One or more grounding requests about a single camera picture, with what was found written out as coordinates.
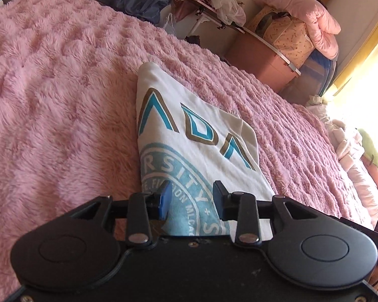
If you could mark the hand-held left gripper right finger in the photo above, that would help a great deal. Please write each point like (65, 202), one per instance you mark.
(219, 199)

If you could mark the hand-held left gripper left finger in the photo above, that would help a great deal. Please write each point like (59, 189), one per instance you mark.
(163, 199)

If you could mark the white printed T-shirt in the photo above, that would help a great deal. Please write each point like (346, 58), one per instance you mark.
(176, 151)

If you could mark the pink clothes pile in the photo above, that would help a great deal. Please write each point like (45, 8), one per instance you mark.
(184, 4)

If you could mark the green plush toy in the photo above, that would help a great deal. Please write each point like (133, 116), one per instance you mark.
(370, 144)

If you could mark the pale pink bedding pile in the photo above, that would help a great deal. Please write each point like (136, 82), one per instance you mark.
(346, 144)

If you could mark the pink fluffy blanket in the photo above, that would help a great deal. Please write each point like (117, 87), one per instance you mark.
(66, 100)

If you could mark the brown storage box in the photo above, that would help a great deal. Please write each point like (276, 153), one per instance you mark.
(255, 59)

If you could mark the blue plastic storage bag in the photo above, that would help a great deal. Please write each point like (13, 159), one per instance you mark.
(318, 69)

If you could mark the floral storage bag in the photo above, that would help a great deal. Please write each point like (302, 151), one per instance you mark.
(289, 41)

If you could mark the folding table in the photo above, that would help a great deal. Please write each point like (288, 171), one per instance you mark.
(197, 25)

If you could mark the small white plastic bag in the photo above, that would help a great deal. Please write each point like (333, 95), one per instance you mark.
(168, 22)

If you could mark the yellow curtain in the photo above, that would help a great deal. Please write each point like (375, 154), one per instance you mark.
(365, 53)

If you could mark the large white plastic bag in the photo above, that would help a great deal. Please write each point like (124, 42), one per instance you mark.
(223, 3)

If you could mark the pink quilt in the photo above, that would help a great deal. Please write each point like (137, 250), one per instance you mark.
(302, 9)

